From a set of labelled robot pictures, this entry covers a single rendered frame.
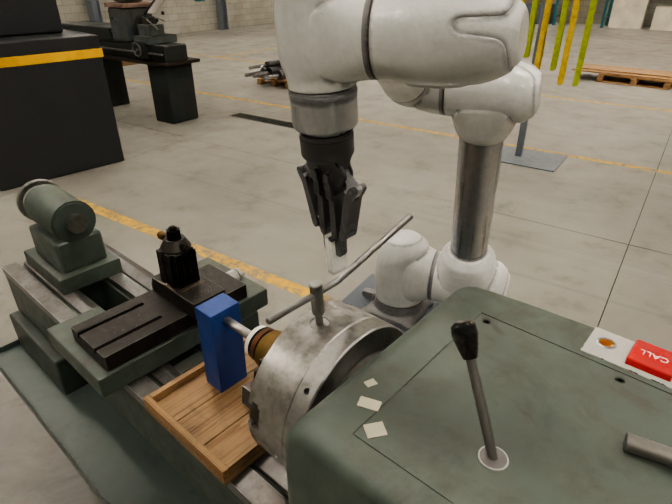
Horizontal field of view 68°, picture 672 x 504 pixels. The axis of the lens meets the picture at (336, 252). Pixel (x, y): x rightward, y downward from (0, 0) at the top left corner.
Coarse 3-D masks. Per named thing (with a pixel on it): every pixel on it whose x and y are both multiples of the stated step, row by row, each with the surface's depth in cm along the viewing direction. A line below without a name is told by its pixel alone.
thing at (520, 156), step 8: (544, 0) 474; (544, 8) 476; (536, 40) 491; (536, 48) 494; (520, 128) 534; (520, 136) 537; (520, 144) 540; (504, 152) 558; (512, 152) 558; (520, 152) 544; (528, 152) 558; (536, 152) 558; (544, 152) 558; (504, 160) 535; (512, 160) 535; (520, 160) 535; (528, 160) 535; (536, 160) 535; (544, 160) 535; (552, 160) 535; (560, 160) 535; (536, 168) 514; (544, 168) 513; (552, 168) 513
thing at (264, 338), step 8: (264, 328) 104; (272, 328) 106; (256, 336) 103; (264, 336) 101; (272, 336) 101; (248, 344) 103; (256, 344) 102; (264, 344) 100; (272, 344) 99; (248, 352) 103; (256, 352) 101; (264, 352) 100; (256, 360) 101
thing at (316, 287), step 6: (312, 282) 82; (318, 282) 82; (312, 288) 81; (318, 288) 81; (318, 294) 82; (312, 300) 83; (318, 300) 82; (312, 306) 84; (318, 306) 83; (324, 306) 84; (312, 312) 84; (318, 312) 84; (324, 312) 85; (318, 318) 85; (318, 324) 86
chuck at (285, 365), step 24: (336, 312) 89; (360, 312) 92; (288, 336) 85; (312, 336) 84; (336, 336) 83; (264, 360) 85; (288, 360) 83; (312, 360) 81; (264, 384) 83; (288, 384) 81; (264, 408) 83; (288, 408) 80; (264, 432) 84
